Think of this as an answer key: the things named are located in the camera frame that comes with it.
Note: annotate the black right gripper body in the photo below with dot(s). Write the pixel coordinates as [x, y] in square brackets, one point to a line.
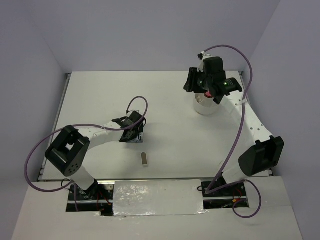
[201, 76]

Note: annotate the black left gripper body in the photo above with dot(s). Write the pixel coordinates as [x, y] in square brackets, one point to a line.
[135, 130]

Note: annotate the pink capped marker tube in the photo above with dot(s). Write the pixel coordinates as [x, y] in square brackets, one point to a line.
[208, 95]

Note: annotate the silver foil sheet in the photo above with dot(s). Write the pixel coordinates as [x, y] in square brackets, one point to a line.
[157, 198]

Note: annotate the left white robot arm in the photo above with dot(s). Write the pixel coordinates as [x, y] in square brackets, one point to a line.
[68, 150]

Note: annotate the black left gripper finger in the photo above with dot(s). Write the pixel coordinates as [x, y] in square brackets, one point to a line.
[141, 130]
[129, 139]

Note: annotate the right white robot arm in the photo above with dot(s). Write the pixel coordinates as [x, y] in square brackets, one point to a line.
[264, 149]

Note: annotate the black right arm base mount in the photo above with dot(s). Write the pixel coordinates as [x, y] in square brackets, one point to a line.
[223, 198]

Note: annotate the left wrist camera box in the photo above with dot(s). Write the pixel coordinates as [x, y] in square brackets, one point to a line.
[132, 111]

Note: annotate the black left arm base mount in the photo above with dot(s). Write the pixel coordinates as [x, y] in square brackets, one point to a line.
[98, 198]

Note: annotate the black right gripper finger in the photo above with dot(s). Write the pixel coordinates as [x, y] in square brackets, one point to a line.
[191, 84]
[200, 88]

